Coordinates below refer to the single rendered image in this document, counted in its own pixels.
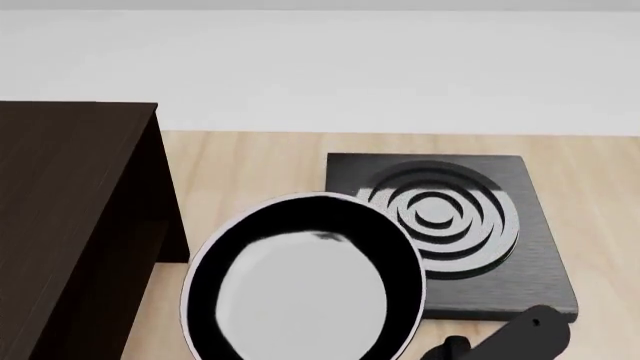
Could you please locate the black square stove base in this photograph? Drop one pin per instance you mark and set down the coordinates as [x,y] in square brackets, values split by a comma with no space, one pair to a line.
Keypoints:
[540,262]

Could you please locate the grey round ringed stove burner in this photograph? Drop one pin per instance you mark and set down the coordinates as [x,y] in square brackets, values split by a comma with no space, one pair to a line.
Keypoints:
[480,240]

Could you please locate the dark brown wooden cabinet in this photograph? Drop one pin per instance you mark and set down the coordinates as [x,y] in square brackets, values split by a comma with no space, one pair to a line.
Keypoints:
[70,210]

